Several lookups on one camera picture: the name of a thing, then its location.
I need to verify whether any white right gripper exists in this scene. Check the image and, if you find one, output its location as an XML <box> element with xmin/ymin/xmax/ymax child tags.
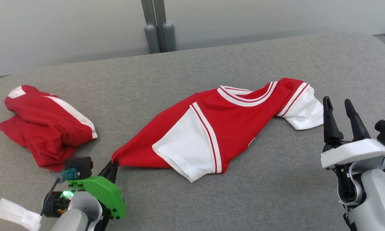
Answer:
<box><xmin>321</xmin><ymin>96</ymin><xmax>385</xmax><ymax>169</ymax></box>

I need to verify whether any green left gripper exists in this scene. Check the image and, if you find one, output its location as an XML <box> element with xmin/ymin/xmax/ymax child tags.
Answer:
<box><xmin>67</xmin><ymin>160</ymin><xmax>126</xmax><ymax>220</ymax></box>

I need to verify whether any red shorts white stripe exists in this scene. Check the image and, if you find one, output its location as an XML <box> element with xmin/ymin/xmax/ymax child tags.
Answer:
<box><xmin>0</xmin><ymin>85</ymin><xmax>98</xmax><ymax>172</ymax></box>

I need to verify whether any red white jersey shirt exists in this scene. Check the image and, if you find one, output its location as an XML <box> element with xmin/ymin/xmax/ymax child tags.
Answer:
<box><xmin>111</xmin><ymin>77</ymin><xmax>324</xmax><ymax>183</ymax></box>

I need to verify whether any grey fabric sofa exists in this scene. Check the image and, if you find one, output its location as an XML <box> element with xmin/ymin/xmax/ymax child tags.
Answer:
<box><xmin>0</xmin><ymin>32</ymin><xmax>385</xmax><ymax>231</ymax></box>

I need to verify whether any white tape tag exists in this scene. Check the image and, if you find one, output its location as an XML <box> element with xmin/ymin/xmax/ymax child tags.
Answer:
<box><xmin>0</xmin><ymin>198</ymin><xmax>43</xmax><ymax>231</ymax></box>

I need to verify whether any left camera cable teal plug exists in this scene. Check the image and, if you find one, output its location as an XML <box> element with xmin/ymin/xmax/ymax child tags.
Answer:
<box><xmin>39</xmin><ymin>169</ymin><xmax>81</xmax><ymax>216</ymax></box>

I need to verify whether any grey partition post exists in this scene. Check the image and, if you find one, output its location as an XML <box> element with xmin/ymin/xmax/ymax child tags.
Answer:
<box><xmin>153</xmin><ymin>0</ymin><xmax>177</xmax><ymax>53</ymax></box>
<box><xmin>141</xmin><ymin>0</ymin><xmax>160</xmax><ymax>54</ymax></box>

